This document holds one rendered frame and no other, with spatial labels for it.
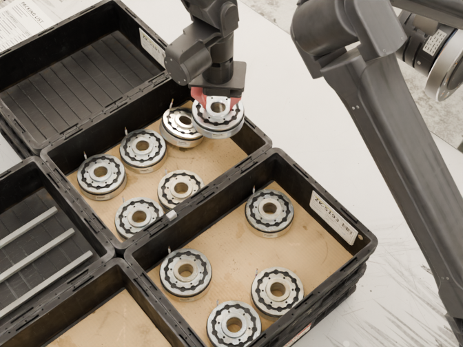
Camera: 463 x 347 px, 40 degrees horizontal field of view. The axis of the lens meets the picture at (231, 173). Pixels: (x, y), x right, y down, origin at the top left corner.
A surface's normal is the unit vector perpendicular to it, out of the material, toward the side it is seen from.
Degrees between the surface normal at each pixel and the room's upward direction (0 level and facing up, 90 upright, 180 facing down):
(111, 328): 0
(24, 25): 0
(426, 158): 39
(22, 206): 0
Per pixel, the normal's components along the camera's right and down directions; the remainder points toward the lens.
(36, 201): 0.02, -0.55
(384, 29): 0.46, -0.07
